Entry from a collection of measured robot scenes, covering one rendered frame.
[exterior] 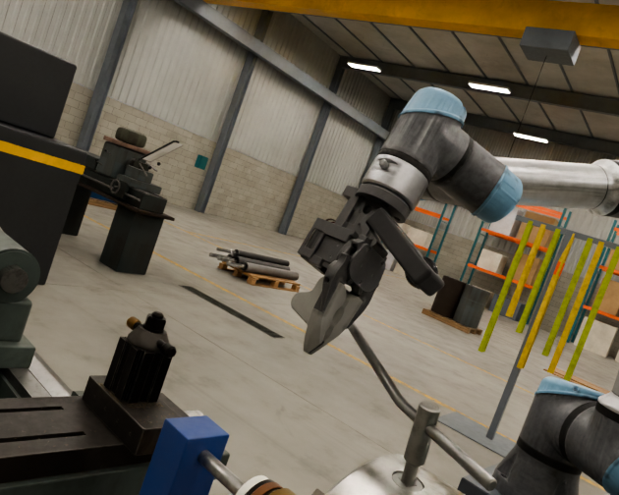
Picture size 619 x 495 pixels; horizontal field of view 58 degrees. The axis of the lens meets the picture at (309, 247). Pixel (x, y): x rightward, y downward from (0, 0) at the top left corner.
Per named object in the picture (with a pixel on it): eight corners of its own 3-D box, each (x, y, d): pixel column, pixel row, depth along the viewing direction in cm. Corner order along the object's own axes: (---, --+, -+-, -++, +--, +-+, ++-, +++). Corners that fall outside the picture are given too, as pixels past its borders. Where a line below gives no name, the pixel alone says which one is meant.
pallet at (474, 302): (480, 335, 1296) (496, 294, 1289) (467, 333, 1234) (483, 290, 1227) (436, 315, 1371) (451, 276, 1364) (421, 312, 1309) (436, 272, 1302)
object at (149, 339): (176, 353, 107) (182, 338, 107) (140, 352, 101) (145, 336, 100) (154, 336, 112) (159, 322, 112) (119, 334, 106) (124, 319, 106)
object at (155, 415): (182, 450, 103) (191, 424, 102) (134, 456, 95) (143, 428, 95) (126, 397, 116) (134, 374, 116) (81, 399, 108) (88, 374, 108)
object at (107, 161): (13, 215, 756) (51, 96, 744) (74, 226, 831) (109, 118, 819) (109, 273, 629) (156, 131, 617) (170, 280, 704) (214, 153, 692)
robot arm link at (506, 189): (490, 177, 84) (437, 134, 81) (539, 181, 73) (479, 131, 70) (462, 221, 84) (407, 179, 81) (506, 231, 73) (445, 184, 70)
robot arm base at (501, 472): (506, 469, 114) (524, 424, 113) (583, 515, 105) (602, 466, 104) (478, 482, 102) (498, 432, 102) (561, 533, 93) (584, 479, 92)
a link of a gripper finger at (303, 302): (280, 337, 70) (317, 272, 71) (314, 357, 66) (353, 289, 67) (266, 328, 67) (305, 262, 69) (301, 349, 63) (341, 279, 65)
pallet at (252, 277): (265, 275, 1023) (268, 268, 1022) (300, 293, 970) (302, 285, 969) (216, 266, 926) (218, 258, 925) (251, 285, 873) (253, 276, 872)
